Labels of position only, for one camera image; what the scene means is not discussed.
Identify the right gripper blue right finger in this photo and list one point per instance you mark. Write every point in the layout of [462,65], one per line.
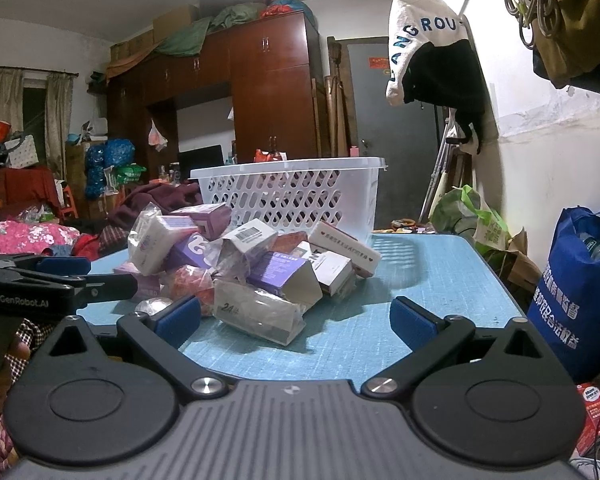
[433,342]

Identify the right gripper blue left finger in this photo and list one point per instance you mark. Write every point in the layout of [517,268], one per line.
[154,341]

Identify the purple box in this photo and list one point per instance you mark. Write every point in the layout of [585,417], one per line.
[212,219]

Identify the person left hand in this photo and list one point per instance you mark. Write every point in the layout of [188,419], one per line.
[20,351]

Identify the pink floral bedding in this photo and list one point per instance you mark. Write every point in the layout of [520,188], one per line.
[24,238]

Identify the red wrapped ball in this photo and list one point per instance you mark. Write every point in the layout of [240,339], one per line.
[190,280]

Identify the green white plastic bag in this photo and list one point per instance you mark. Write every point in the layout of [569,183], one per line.
[465,213]

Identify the white box with barcode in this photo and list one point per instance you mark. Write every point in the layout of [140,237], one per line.
[242,248]

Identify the maroon blanket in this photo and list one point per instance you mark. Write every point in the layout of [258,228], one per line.
[166,197]

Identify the blue tote bag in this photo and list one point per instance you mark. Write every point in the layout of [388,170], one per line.
[565,308]

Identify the purple white carton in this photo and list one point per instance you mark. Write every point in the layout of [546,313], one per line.
[289,277]

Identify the long white box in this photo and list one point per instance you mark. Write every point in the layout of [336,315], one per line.
[364,259]

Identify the blue bags pile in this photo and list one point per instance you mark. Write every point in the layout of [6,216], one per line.
[117,155]

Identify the white plastic basket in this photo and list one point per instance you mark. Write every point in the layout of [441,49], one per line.
[294,195]

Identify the red white hanging bag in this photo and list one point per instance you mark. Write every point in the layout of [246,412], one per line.
[155,139]

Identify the window curtains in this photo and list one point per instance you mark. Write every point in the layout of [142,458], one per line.
[51,121]

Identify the grey door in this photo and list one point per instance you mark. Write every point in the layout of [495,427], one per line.
[406,137]

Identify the white black hanging jacket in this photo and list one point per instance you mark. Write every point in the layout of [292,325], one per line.
[432,60]

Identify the dark red wooden wardrobe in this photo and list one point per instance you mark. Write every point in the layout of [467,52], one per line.
[270,71]

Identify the olive hanging bag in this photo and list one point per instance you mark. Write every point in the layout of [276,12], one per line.
[564,37]

